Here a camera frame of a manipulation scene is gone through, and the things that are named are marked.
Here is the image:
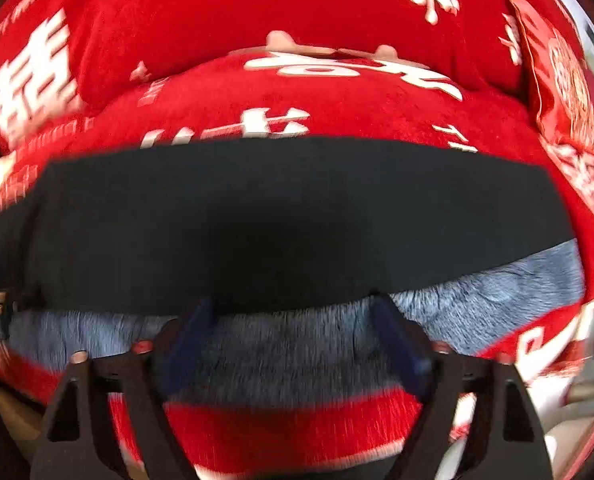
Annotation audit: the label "red printed cushion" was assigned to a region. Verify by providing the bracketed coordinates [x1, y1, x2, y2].
[507, 0, 594, 231]

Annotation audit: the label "red printed sofa cover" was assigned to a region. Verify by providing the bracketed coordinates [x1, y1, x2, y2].
[0, 0, 594, 478]

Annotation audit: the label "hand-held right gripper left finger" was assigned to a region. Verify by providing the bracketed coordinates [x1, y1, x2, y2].
[30, 297, 218, 480]

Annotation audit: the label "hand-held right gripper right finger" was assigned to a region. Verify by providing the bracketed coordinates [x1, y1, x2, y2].
[369, 292, 555, 480]

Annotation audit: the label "black pants with grey lining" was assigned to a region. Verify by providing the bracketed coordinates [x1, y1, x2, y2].
[0, 135, 585, 408]

